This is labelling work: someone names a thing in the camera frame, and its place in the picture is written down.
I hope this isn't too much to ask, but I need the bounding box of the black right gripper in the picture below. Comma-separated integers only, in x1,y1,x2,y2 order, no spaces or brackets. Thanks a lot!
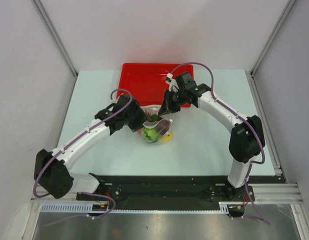
158,89,187,117

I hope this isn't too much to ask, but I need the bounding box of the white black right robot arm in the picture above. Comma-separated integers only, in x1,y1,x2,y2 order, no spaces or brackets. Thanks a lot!
158,72,265,201

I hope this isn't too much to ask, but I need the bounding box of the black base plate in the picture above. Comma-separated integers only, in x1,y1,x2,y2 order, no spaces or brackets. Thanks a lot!
76,175,255,211

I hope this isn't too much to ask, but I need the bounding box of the dark brown fake food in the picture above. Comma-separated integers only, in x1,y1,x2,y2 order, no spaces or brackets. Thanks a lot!
155,119,171,135

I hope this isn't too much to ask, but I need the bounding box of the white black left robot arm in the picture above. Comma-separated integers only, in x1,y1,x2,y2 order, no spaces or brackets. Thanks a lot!
34,94,150,200

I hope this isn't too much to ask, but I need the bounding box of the red plastic tray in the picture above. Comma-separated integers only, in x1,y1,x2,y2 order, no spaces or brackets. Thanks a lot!
118,62,197,109

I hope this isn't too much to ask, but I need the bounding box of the clear zip top bag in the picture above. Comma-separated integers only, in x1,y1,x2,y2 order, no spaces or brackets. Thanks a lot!
137,104,173,144

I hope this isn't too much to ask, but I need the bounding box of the aluminium frame post right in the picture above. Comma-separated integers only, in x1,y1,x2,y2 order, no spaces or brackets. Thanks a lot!
249,0,299,78

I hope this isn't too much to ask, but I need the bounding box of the aluminium rail right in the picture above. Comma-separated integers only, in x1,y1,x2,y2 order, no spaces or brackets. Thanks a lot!
249,72,309,240

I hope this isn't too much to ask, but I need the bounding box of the aluminium frame post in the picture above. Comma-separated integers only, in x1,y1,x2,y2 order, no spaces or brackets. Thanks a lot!
31,0,79,80
249,0,299,78

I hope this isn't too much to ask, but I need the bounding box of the white slotted cable duct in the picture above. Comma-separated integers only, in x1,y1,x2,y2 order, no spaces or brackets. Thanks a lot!
40,203,229,215

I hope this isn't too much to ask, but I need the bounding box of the yellow fake lemon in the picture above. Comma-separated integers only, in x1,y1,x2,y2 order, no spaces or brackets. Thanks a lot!
162,133,173,142

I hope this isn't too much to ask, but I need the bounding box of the aluminium frame post left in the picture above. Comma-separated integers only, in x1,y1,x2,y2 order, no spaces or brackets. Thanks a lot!
31,0,79,80

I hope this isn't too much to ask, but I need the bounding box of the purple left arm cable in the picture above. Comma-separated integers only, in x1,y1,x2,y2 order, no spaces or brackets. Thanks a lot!
34,88,133,227

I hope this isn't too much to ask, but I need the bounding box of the green fake ball fruit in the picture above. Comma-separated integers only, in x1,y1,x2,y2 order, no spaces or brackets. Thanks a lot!
141,127,158,144

